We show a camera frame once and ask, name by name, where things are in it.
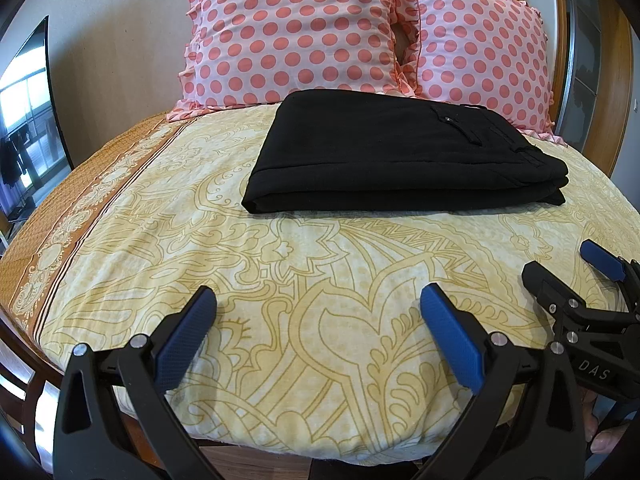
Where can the wooden chair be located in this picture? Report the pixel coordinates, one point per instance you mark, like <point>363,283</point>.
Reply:
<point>20,380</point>

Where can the pink polka dot pillow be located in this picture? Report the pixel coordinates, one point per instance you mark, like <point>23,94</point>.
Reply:
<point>480,50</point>
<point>290,35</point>

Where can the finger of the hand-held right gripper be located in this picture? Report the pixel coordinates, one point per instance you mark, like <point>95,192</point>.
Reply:
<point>602,257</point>
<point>547,287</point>

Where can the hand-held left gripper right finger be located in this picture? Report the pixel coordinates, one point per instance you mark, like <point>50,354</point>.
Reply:
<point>450,330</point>

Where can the yellow patterned bed sheet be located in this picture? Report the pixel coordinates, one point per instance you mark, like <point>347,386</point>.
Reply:
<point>250,285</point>

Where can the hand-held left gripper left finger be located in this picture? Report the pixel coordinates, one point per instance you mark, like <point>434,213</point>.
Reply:
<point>186,327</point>

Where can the black pants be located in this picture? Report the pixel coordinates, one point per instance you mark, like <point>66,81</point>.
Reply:
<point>390,160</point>

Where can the flat screen television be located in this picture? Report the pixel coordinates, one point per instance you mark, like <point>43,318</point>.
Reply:
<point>27,125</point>

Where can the person's right hand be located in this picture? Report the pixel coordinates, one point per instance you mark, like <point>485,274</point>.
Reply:
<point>602,435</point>

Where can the wooden bed frame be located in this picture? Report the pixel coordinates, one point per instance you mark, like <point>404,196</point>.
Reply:
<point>145,427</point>

